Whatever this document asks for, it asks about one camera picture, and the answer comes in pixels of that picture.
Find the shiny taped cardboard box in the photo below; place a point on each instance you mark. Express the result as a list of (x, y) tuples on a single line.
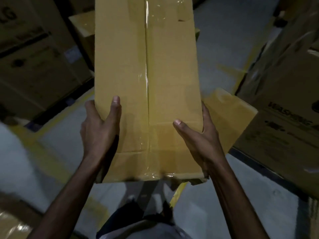
[(15, 219)]

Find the long taped cardboard box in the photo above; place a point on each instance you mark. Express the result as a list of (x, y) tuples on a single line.
[(147, 84)]

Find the person's right hand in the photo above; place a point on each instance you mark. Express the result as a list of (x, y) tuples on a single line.
[(201, 144)]

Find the person's left hand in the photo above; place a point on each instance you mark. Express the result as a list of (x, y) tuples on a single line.
[(96, 133)]

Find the small plain cardboard box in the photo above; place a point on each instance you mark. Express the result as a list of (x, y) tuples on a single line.
[(84, 29), (231, 114)]

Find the person's left thumb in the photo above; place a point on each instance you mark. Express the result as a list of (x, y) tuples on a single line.
[(115, 110)]

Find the large printed appliance carton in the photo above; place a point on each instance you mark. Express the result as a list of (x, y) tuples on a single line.
[(286, 102), (37, 54)]

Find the person's dark clothing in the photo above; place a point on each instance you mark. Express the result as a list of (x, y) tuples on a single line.
[(142, 221)]

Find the person's right thumb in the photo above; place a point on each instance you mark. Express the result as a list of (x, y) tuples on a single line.
[(185, 129)]

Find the person's left forearm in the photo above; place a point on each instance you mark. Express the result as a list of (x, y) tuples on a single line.
[(66, 196)]

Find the person's right forearm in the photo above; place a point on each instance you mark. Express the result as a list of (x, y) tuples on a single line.
[(235, 204)]

